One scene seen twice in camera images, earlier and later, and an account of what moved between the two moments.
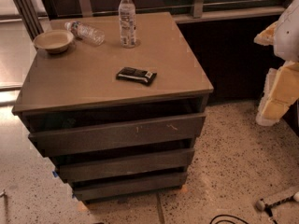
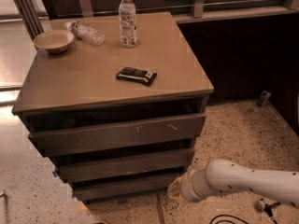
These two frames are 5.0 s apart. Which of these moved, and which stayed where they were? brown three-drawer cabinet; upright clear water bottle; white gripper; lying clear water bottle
Moved: white gripper
Stayed: lying clear water bottle; brown three-drawer cabinet; upright clear water bottle
